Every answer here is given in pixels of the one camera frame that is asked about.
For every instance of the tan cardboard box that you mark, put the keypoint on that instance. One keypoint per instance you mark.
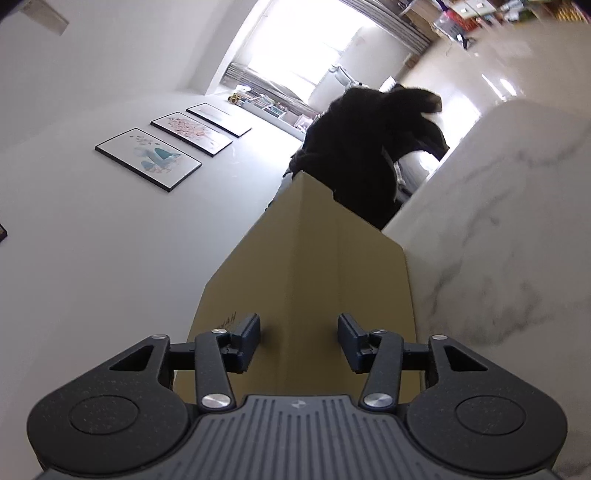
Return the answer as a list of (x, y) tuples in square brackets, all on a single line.
[(300, 277)]

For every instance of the blue print framed picture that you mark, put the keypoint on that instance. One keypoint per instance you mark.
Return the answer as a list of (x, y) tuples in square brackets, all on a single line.
[(147, 159)]

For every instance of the black jacket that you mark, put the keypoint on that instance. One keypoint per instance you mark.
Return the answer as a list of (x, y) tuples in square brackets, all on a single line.
[(360, 152)]

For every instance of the white marble desktop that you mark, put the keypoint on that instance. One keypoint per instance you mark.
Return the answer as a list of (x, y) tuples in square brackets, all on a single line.
[(508, 230)]

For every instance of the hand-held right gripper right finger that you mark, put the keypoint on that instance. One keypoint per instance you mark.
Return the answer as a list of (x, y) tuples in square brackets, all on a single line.
[(352, 344)]

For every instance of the wooden low cabinet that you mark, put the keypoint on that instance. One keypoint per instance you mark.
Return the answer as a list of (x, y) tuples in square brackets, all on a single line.
[(485, 11)]

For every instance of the white shelf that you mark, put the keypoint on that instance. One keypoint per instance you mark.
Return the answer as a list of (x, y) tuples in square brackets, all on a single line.
[(277, 113)]

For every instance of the pale print framed picture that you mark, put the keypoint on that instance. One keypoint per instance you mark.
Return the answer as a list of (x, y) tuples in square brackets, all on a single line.
[(219, 119)]

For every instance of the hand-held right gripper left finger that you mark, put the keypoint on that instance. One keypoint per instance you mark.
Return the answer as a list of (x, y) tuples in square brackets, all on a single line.
[(247, 344)]

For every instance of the red print framed picture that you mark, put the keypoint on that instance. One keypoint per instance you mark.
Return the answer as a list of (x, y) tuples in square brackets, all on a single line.
[(191, 134)]

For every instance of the white office chair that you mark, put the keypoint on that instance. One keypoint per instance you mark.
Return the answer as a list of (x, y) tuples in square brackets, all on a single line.
[(346, 77)]

